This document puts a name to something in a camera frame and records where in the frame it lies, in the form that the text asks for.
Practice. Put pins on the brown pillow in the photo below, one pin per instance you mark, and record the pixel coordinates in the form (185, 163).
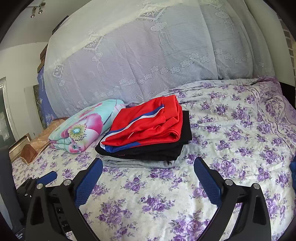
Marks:
(32, 150)

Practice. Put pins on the purple cloth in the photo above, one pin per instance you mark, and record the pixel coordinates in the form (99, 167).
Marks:
(132, 105)

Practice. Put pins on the folded floral quilt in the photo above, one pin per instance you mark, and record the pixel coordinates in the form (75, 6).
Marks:
(87, 125)

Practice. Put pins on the purple floral bedspread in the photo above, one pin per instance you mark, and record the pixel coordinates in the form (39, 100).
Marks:
(219, 139)

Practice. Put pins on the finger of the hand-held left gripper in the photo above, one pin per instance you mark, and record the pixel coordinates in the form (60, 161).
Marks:
(49, 176)

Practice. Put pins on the red pants with striped sides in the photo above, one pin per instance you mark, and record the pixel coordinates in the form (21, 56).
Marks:
(148, 122)

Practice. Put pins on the folded black pants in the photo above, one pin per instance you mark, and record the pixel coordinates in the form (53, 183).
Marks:
(161, 150)

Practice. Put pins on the blue patterned cloth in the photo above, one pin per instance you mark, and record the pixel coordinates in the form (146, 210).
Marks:
(44, 99)

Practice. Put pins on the ceiling lamp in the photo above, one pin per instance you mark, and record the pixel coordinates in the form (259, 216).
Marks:
(34, 10)

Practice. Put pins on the folded grey pants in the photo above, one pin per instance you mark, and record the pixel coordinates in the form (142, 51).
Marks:
(138, 163)

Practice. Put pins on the white framed painting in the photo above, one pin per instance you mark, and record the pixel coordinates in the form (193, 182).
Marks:
(38, 104)

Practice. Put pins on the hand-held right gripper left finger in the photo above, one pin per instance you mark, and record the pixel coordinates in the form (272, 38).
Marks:
(89, 183)

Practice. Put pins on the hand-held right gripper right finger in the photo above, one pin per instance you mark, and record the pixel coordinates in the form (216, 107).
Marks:
(208, 183)

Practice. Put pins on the white framed window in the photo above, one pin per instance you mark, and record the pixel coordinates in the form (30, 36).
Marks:
(5, 115)

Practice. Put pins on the blue garment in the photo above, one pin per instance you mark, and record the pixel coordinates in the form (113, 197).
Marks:
(293, 171)

